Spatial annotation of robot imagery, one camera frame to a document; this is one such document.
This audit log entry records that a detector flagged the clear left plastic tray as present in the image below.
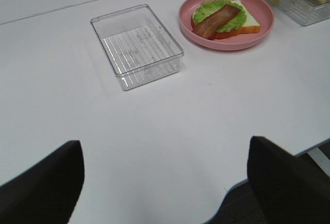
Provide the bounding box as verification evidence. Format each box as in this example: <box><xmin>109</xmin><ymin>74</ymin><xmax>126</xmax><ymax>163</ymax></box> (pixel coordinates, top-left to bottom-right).
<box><xmin>90</xmin><ymin>4</ymin><xmax>184</xmax><ymax>91</ymax></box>

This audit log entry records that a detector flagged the clear right plastic tray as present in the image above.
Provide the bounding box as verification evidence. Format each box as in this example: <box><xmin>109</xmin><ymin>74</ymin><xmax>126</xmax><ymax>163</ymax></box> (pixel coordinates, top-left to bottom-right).
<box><xmin>267</xmin><ymin>0</ymin><xmax>329</xmax><ymax>26</ymax></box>

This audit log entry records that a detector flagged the dark bacon strip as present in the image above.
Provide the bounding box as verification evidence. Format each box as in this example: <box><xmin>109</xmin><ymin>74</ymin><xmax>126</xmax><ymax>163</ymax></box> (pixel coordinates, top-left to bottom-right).
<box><xmin>192</xmin><ymin>4</ymin><xmax>241</xmax><ymax>40</ymax></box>

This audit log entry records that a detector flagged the clear plastic tray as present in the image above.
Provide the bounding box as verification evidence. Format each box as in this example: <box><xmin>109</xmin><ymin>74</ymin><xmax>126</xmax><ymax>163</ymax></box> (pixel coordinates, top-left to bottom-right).
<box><xmin>90</xmin><ymin>4</ymin><xmax>184</xmax><ymax>91</ymax></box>
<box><xmin>267</xmin><ymin>0</ymin><xmax>329</xmax><ymax>26</ymax></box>

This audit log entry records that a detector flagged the green lettuce leaf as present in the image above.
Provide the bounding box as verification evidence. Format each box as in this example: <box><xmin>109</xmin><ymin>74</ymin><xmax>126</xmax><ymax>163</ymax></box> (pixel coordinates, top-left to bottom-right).
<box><xmin>192</xmin><ymin>0</ymin><xmax>248</xmax><ymax>32</ymax></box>

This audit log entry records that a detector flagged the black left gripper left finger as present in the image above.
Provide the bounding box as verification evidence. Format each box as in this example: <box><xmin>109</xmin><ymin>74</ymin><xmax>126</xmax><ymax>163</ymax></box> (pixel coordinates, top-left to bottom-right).
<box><xmin>1</xmin><ymin>141</ymin><xmax>85</xmax><ymax>223</ymax></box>

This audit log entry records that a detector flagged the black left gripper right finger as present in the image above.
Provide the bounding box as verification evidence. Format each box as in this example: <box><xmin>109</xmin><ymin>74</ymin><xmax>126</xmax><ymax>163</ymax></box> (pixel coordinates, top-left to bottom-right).
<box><xmin>247</xmin><ymin>136</ymin><xmax>329</xmax><ymax>223</ymax></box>

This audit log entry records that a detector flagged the pink round plate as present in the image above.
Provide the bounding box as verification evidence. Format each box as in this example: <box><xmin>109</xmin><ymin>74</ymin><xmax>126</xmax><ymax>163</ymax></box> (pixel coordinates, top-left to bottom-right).
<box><xmin>178</xmin><ymin>0</ymin><xmax>275</xmax><ymax>51</ymax></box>

